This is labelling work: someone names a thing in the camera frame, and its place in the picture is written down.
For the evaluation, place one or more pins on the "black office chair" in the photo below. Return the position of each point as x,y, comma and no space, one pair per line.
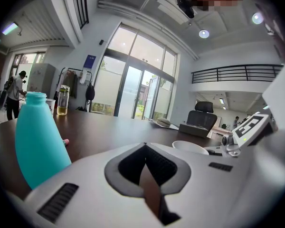
202,119

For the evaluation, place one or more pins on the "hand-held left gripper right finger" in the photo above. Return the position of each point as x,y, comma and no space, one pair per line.
216,193

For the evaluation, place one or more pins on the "blue wall poster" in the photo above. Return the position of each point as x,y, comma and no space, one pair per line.
89,61

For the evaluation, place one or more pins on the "black head-worn camera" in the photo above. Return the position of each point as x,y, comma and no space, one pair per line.
186,6

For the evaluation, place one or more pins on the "round ceiling light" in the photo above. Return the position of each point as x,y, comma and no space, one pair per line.
257,18
204,33

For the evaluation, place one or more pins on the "black hanging bag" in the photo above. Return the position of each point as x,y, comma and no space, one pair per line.
90,92

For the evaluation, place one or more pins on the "grey metal cabinet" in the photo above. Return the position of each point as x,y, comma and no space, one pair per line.
41,78

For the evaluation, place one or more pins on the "glass entrance door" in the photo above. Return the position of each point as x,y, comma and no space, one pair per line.
142,94

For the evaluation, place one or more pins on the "clear green-lid water bottle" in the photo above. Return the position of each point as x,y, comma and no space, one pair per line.
62,101

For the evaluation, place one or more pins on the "teal bottle container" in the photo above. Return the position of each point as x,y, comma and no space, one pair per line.
39,139

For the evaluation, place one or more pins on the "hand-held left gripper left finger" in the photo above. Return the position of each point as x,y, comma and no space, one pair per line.
92,198

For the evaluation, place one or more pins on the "long tube ceiling light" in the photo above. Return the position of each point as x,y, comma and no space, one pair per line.
10,28

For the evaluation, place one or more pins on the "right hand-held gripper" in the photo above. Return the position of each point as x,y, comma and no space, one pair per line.
250,127

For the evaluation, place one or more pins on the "white paper cup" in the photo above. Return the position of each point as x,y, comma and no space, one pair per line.
51,104

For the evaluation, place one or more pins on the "black coat rack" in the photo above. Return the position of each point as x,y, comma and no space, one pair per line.
72,82

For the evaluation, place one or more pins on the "beige oval pouch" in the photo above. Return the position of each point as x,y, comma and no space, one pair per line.
163,122

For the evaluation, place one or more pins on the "grey box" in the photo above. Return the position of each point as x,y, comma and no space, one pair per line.
193,129

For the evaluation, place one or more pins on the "black balcony railing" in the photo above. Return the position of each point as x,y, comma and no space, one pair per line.
237,73

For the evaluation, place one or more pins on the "small pink object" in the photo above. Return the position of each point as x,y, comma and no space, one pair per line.
66,142

